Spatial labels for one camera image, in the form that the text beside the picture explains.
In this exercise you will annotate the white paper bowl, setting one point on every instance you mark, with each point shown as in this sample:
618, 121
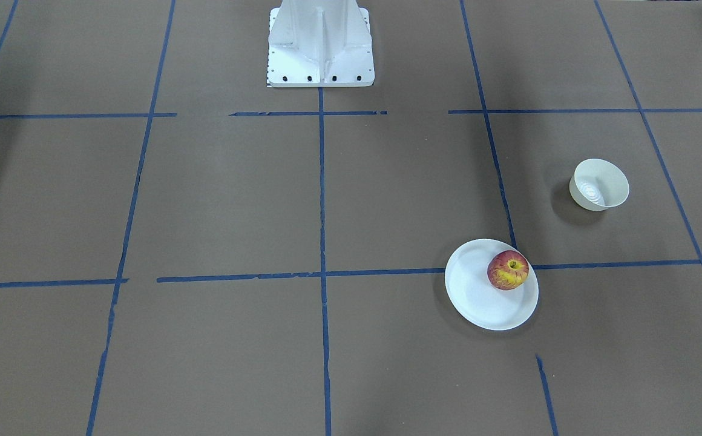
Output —
598, 185

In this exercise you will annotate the red yellow apple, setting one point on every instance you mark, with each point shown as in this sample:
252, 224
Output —
508, 270

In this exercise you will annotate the white paper plate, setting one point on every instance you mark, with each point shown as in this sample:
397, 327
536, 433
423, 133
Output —
475, 297

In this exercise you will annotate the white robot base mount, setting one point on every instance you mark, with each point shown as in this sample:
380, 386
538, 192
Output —
319, 44

